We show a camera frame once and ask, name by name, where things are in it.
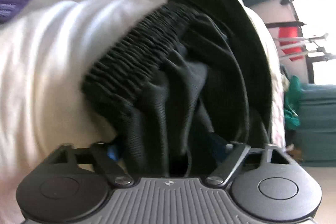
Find red bag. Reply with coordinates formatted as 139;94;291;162
278;25;302;62

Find teal curtain right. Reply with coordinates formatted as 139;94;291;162
294;84;335;167

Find white shirt torso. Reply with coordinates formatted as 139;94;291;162
1;0;167;223

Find pastel tie-dye bed sheet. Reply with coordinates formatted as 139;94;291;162
244;7;286;151

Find green cloth bag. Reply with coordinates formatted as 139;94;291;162
284;76;303;131

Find black shorts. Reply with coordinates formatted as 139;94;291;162
82;0;272;177

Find white tripod stand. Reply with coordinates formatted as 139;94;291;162
273;34;335;60

